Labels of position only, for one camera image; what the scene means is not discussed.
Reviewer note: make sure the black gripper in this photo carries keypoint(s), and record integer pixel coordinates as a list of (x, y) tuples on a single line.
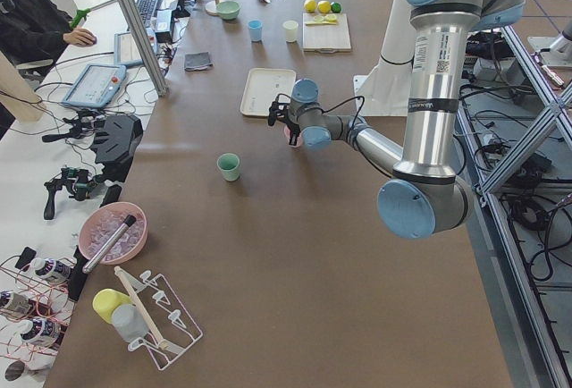
[(293, 130)]

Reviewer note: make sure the pink plastic cup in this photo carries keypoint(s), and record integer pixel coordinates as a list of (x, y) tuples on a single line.
[(286, 131)]

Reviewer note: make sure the pale yellow plastic cup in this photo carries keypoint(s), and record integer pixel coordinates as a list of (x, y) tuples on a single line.
[(290, 31)]

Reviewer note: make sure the blue plastic cup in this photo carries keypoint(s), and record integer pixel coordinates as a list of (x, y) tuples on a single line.
[(255, 30)]

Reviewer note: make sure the green plastic cup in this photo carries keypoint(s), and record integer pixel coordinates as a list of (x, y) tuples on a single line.
[(229, 166)]

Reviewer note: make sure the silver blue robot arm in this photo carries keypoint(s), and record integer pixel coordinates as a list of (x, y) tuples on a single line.
[(423, 194)]

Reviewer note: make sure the cream plastic tray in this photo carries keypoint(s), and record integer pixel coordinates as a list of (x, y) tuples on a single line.
[(261, 88)]

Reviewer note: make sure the yellow plastic knife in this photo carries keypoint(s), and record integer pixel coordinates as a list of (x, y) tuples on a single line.
[(320, 23)]

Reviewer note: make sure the green bowl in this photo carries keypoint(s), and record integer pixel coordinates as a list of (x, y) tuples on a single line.
[(228, 10)]

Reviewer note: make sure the green lime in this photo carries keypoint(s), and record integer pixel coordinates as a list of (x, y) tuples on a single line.
[(336, 7)]

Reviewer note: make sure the wooden cutting board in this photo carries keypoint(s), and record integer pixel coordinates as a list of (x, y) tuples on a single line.
[(326, 38)]

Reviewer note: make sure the grey folded cloth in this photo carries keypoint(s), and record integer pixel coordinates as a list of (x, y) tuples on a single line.
[(197, 62)]

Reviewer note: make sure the black keyboard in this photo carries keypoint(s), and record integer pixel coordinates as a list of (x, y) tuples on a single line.
[(147, 10)]

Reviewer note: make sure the blue teach pendant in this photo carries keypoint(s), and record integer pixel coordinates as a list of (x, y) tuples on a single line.
[(96, 86), (126, 52)]

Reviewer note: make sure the black device housing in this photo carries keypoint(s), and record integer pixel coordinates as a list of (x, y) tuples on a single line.
[(115, 143)]

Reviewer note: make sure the metal tube black tip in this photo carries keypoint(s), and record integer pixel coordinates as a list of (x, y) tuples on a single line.
[(112, 240)]

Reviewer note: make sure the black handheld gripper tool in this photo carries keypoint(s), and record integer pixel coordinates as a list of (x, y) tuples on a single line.
[(83, 124)]

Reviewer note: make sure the green black handheld gripper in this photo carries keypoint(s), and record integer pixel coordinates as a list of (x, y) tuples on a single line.
[(79, 183)]

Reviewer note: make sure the wooden stick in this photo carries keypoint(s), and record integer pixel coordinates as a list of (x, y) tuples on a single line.
[(124, 278)]

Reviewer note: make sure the clear cup on rack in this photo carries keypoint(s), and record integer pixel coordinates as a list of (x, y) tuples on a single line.
[(128, 322)]

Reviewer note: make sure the yellow cup on rack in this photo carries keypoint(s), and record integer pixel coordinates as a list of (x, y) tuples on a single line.
[(107, 300)]

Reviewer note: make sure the person in black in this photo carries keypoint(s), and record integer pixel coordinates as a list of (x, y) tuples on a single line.
[(37, 30)]

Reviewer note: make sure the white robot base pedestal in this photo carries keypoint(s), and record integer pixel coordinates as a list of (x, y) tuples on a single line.
[(386, 87)]

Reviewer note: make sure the aluminium frame post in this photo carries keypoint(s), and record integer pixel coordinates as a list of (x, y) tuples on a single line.
[(139, 34)]

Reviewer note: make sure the white wire cup rack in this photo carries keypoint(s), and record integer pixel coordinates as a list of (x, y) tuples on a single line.
[(171, 317)]

